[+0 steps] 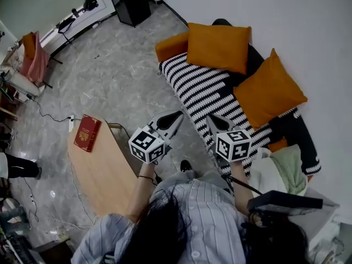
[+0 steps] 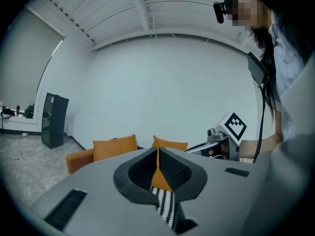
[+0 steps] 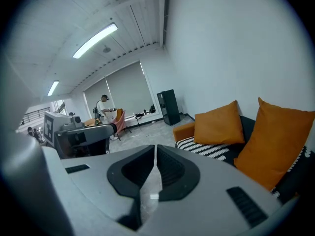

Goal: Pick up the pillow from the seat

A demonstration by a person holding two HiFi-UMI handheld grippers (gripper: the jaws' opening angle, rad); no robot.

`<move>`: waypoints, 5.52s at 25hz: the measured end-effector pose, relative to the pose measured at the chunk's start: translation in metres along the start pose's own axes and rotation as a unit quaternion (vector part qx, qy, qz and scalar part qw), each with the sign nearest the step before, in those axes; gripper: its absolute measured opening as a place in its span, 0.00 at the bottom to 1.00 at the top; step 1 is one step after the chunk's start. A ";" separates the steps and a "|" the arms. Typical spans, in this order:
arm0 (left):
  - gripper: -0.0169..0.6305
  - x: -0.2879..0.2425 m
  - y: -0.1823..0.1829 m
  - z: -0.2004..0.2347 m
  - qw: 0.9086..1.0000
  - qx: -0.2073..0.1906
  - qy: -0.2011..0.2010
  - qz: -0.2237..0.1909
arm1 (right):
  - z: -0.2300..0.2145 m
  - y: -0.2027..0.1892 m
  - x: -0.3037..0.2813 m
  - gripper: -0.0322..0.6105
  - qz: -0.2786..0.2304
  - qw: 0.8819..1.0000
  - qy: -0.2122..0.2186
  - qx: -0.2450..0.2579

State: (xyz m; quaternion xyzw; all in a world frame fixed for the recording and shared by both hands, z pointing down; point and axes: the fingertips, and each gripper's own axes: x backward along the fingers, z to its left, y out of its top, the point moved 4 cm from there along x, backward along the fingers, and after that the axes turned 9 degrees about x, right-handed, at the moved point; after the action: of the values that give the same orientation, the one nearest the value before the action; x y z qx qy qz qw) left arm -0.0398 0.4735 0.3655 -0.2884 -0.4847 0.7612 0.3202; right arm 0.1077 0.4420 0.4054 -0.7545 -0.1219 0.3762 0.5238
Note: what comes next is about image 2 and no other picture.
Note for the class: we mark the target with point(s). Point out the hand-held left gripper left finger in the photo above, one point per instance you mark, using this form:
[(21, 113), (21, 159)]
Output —
[(98, 181)]

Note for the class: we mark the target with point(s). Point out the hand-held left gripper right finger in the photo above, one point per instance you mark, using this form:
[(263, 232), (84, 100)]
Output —
[(216, 193)]

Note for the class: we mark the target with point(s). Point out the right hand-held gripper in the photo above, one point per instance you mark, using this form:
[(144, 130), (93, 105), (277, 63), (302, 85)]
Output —
[(233, 128)]

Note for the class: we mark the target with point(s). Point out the black shoulder bag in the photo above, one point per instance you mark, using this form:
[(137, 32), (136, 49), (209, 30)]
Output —
[(7, 112)]

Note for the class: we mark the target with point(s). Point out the person's right forearm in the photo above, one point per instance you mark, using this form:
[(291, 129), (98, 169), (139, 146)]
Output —
[(258, 146)]

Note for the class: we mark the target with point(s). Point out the orange sofa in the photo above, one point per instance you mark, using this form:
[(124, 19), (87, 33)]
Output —
[(78, 161)]

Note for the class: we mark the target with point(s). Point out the person's right hand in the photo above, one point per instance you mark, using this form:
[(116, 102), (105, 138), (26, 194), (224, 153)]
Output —
[(225, 150)]

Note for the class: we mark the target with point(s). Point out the black cabinet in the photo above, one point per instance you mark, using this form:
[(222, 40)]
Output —
[(54, 122)]

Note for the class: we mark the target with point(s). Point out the black chest-worn device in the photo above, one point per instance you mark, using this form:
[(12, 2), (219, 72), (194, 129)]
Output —
[(257, 69)]

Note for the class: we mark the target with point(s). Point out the dark bottle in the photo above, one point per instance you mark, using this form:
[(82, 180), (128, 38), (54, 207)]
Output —
[(18, 110)]

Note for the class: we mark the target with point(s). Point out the person's striped shirt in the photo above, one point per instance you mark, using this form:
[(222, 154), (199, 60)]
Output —
[(285, 65)]

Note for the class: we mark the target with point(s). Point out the grey window blind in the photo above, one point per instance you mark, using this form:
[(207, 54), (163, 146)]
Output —
[(27, 63)]

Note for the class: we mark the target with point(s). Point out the person's head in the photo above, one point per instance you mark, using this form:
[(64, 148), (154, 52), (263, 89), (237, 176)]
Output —
[(246, 6)]

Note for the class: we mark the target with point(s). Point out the black camera bag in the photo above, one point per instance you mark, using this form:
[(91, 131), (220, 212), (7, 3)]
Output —
[(29, 111)]

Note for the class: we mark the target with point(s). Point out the black head-worn camera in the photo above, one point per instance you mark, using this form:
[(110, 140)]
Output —
[(220, 11)]

